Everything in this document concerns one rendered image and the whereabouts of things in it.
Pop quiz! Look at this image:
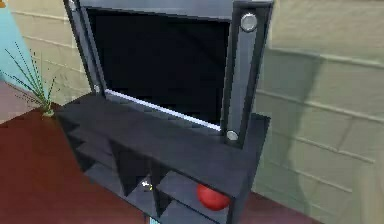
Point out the dark grey television stand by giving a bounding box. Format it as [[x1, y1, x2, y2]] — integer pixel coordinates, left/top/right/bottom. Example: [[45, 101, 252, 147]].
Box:
[[54, 93, 272, 224]]

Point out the green house plant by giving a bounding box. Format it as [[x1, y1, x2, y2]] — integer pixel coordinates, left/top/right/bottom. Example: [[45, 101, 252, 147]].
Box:
[[0, 41, 58, 118]]

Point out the black television set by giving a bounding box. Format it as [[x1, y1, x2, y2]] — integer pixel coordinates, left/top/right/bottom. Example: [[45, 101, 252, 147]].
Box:
[[63, 0, 275, 148]]

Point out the red ball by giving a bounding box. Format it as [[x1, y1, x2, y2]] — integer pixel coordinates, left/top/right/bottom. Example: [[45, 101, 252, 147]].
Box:
[[196, 183, 232, 212]]

